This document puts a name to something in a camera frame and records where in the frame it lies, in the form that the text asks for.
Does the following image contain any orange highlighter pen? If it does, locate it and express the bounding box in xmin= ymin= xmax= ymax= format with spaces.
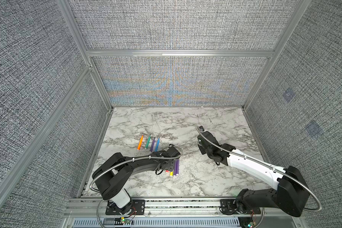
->
xmin=137 ymin=136 xmax=144 ymax=150

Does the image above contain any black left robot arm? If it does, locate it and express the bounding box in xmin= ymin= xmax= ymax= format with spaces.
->
xmin=89 ymin=144 xmax=182 ymax=209

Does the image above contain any blue highlighter pen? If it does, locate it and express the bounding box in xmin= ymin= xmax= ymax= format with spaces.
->
xmin=154 ymin=138 xmax=160 ymax=152

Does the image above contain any white vented cable duct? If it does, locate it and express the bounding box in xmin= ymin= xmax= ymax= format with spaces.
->
xmin=72 ymin=217 xmax=241 ymax=228

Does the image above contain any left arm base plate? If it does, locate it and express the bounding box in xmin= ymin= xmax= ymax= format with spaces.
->
xmin=105 ymin=199 xmax=145 ymax=216

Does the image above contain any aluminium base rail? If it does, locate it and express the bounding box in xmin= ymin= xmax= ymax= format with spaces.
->
xmin=63 ymin=197 xmax=303 ymax=219

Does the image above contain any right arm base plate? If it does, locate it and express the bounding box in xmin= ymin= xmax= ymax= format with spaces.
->
xmin=219 ymin=199 xmax=262 ymax=215

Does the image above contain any green highlighter pen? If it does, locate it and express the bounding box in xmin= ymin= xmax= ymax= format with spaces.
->
xmin=145 ymin=135 xmax=151 ymax=149

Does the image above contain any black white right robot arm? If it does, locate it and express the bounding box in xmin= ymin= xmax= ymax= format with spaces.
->
xmin=197 ymin=131 xmax=310 ymax=217

